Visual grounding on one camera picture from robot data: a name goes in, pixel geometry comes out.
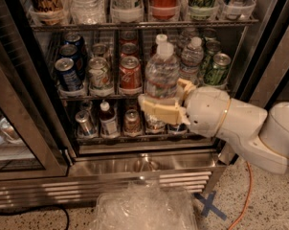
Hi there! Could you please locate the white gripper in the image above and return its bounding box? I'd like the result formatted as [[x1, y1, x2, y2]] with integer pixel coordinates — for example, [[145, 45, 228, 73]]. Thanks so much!
[[138, 78, 230, 137]]

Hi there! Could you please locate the clear front water bottle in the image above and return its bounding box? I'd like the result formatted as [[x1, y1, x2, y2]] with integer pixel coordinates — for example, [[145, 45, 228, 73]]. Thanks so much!
[[144, 42, 180, 99]]

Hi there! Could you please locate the clear water bottle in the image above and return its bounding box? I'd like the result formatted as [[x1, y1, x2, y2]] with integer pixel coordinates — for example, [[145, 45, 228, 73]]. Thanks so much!
[[70, 0, 106, 25], [179, 36, 204, 82], [144, 42, 180, 99]]

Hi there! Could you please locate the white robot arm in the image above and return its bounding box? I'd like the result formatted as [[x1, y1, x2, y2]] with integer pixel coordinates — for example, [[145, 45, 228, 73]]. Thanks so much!
[[138, 79, 289, 174]]

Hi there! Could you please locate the clear rear water bottle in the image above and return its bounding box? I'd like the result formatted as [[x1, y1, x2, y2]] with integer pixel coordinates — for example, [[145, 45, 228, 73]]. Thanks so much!
[[179, 36, 204, 82]]

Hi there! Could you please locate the brown iced tea bottle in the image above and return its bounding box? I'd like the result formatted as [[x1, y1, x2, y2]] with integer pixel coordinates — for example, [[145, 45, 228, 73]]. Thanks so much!
[[150, 34, 167, 57]]

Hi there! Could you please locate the green soda can middle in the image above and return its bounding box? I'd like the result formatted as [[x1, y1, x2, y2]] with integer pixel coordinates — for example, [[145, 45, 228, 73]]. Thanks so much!
[[201, 40, 222, 72]]

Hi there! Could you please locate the red cola can middle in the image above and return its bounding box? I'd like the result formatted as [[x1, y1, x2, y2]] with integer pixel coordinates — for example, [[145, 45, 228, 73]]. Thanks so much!
[[120, 43, 139, 58]]

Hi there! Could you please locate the red cola can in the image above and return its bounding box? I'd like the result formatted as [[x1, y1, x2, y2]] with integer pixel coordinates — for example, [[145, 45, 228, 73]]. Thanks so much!
[[120, 43, 139, 58], [119, 57, 143, 95], [120, 30, 138, 44]]

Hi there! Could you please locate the small brown tea bottle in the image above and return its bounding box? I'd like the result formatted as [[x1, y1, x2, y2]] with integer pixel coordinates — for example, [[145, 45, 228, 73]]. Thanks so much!
[[99, 101, 120, 138]]

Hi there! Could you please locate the open fridge door right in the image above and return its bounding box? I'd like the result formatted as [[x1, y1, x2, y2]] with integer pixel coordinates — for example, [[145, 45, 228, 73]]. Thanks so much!
[[218, 0, 289, 109]]

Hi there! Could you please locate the silver can bottom shelf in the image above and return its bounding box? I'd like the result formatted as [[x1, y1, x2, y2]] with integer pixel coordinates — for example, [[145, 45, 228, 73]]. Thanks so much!
[[75, 110, 97, 137]]

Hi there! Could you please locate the red cola bottle top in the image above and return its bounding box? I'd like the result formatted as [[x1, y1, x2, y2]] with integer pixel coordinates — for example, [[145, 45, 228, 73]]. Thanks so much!
[[149, 0, 177, 20]]

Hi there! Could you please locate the dark bottle top right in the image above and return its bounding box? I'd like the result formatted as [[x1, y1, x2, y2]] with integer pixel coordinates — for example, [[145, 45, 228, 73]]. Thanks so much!
[[217, 0, 256, 20]]

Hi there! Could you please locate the white label bottle top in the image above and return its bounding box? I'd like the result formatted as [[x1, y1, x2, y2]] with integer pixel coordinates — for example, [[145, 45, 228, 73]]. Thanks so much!
[[110, 0, 144, 23]]

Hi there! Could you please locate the stainless steel display fridge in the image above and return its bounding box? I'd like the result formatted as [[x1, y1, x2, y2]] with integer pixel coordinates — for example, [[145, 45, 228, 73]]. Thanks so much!
[[0, 0, 289, 209]]

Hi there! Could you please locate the blue pepsi can middle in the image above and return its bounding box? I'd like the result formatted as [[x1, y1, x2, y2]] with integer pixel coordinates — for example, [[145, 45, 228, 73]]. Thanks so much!
[[59, 44, 85, 81]]

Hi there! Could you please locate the blue pepsi can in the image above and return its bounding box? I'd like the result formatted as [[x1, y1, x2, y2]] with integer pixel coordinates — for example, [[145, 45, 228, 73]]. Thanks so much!
[[59, 44, 85, 81], [167, 124, 188, 135], [64, 32, 88, 61], [55, 57, 83, 91]]

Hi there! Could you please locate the clear water bottle top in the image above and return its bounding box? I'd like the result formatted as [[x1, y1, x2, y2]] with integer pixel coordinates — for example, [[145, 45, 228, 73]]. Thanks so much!
[[70, 0, 106, 25]]

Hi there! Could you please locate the blue pepsi can bottom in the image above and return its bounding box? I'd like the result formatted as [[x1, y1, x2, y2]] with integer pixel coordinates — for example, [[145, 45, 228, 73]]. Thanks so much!
[[167, 124, 188, 135]]

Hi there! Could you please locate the orange can bottom right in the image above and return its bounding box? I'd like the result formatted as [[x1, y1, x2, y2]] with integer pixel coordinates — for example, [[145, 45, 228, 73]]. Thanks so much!
[[144, 114, 166, 134]]

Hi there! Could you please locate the orange can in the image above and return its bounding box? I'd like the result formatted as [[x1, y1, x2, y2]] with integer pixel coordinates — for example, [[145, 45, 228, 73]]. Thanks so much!
[[144, 114, 166, 134], [123, 109, 142, 137]]

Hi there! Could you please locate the orange can bottom left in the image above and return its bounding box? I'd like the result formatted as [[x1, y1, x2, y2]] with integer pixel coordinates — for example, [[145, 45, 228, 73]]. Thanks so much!
[[123, 109, 142, 137]]

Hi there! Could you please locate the red cola can front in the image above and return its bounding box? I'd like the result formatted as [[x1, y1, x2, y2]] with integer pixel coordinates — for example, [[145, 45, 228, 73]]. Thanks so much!
[[119, 57, 143, 95]]

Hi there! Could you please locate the red cola can rear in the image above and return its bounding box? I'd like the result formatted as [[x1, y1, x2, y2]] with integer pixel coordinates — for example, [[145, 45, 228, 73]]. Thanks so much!
[[120, 30, 138, 44]]

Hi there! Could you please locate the white green soda can front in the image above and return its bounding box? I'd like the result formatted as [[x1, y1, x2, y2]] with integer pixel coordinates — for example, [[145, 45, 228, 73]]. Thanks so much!
[[87, 57, 114, 97]]

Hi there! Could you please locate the white green soda can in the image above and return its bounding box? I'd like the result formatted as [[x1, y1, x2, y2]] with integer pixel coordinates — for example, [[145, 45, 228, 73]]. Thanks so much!
[[87, 57, 114, 97], [91, 43, 111, 61]]

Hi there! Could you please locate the white green soda can rear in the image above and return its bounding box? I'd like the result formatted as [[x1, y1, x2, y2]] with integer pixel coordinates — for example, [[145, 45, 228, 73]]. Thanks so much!
[[91, 43, 111, 61]]

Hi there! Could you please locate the green tall can top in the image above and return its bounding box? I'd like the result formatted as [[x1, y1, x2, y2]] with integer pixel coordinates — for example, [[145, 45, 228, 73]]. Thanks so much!
[[189, 0, 215, 20]]

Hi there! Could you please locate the blue tape cross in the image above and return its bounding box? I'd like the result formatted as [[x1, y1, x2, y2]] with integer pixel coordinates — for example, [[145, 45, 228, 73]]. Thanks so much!
[[194, 191, 227, 220]]

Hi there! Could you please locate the clear plastic bag pile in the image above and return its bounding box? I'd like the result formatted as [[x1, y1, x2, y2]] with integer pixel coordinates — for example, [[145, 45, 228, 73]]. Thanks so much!
[[89, 183, 198, 230]]

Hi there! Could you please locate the blue pepsi can front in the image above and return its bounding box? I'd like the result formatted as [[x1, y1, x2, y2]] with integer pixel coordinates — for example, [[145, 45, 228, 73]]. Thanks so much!
[[55, 57, 83, 91]]

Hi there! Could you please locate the blue pepsi can rear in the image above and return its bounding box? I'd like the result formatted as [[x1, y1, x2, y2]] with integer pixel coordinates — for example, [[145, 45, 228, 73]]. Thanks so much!
[[64, 32, 88, 61]]

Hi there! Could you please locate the tan tall can top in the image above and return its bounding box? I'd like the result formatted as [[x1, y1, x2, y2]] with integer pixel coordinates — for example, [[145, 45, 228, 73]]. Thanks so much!
[[32, 0, 64, 25]]

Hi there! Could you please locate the bottom wire shelf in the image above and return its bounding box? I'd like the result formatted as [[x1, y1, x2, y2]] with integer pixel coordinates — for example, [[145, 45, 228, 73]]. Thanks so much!
[[77, 131, 204, 146]]

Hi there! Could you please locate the wire shelf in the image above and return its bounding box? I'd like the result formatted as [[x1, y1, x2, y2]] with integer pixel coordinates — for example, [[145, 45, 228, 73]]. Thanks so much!
[[31, 16, 259, 32], [77, 131, 204, 146], [58, 82, 144, 101]]

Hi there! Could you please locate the middle wire shelf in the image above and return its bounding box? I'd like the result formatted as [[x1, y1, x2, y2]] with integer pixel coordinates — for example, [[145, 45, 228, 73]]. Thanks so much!
[[58, 82, 144, 101]]

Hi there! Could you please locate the orange extension cable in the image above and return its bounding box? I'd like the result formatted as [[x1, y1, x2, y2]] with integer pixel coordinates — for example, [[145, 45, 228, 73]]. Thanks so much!
[[227, 160, 255, 230]]

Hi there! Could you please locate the top wire shelf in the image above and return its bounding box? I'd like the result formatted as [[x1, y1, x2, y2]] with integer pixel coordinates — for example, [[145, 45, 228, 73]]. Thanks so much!
[[31, 16, 259, 32]]

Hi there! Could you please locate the black floor cable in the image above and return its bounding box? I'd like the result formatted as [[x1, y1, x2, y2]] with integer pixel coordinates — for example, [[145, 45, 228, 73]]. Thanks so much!
[[0, 204, 72, 230]]

